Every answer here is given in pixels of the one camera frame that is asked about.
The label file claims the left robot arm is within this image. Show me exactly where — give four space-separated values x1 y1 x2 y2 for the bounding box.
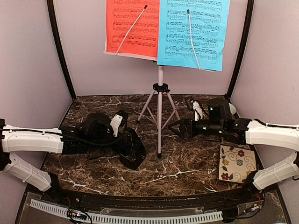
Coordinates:
0 110 146 203

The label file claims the floral ceramic tile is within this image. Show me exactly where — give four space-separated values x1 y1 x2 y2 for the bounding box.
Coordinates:
218 145 257 183

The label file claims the black frame post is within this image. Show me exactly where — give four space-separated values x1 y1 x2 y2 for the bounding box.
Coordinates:
225 0 254 101
46 0 77 101

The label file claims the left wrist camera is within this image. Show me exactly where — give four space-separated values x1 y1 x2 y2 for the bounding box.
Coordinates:
110 110 128 137

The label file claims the red sheet music paper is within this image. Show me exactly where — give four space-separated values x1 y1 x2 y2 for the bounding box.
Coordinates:
104 0 160 60

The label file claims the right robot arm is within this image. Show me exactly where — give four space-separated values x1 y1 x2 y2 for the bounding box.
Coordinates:
168 98 299 203

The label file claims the left black frame post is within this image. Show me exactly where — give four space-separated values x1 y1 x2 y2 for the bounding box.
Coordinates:
46 0 77 101

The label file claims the white slotted cable duct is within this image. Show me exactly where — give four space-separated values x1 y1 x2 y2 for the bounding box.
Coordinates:
29 199 223 224

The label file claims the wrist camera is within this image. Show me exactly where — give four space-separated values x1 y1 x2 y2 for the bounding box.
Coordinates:
185 97 204 121
110 110 128 137

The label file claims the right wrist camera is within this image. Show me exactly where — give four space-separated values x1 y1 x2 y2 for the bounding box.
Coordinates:
185 97 204 121

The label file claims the blue sheet music paper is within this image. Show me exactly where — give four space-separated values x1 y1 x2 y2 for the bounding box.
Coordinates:
157 0 230 71

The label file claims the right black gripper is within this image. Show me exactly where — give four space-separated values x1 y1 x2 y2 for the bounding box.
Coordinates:
168 117 224 139

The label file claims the black metronome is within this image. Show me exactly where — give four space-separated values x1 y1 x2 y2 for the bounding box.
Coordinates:
117 127 147 170

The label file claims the right black frame post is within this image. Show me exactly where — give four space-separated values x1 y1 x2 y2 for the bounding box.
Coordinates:
225 0 254 101

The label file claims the white music stand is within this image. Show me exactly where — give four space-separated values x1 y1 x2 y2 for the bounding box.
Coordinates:
103 0 231 159

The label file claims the pale green bowl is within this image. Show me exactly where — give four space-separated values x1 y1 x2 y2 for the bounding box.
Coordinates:
229 103 236 115

